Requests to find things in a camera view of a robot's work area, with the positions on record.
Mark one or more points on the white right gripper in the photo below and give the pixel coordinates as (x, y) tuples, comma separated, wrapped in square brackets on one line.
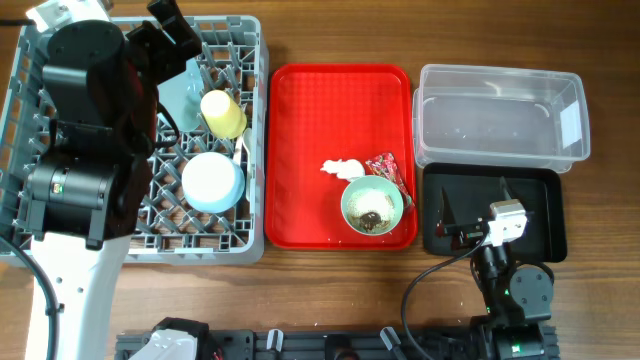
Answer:
[(466, 234)]

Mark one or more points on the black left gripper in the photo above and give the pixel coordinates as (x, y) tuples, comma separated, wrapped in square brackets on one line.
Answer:
[(147, 41)]

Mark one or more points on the light blue plate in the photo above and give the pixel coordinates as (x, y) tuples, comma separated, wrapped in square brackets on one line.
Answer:
[(180, 96)]

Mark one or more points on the yellow plastic cup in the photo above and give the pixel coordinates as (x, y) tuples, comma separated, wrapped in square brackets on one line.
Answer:
[(223, 116)]

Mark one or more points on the green bowl with rice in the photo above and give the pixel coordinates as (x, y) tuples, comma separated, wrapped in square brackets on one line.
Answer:
[(372, 205)]

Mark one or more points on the white plastic spoon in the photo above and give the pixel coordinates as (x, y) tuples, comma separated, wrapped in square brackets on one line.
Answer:
[(247, 135)]

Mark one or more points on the white plastic fork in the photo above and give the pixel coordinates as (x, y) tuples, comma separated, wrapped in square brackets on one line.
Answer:
[(237, 156)]

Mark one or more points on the white napkin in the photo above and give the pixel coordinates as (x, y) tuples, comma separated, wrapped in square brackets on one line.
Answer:
[(349, 170)]

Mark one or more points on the light blue bowl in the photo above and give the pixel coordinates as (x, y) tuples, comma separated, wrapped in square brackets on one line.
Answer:
[(212, 182)]

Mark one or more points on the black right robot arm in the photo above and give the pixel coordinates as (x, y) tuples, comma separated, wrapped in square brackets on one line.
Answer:
[(517, 294)]

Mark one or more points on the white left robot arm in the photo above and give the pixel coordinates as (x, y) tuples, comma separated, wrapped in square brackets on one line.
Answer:
[(85, 191)]

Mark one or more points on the grey dishwasher rack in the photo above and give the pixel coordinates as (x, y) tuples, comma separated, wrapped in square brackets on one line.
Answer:
[(234, 59)]

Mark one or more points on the black plastic tray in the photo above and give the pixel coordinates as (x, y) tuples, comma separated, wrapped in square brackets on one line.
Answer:
[(471, 190)]

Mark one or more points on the clear plastic bin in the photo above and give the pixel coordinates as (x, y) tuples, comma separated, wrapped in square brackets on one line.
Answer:
[(483, 115)]

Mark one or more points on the red snack wrapper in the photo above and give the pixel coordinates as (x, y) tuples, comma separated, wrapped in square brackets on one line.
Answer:
[(384, 165)]

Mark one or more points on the red plastic tray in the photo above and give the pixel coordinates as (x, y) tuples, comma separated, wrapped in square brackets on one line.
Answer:
[(321, 112)]

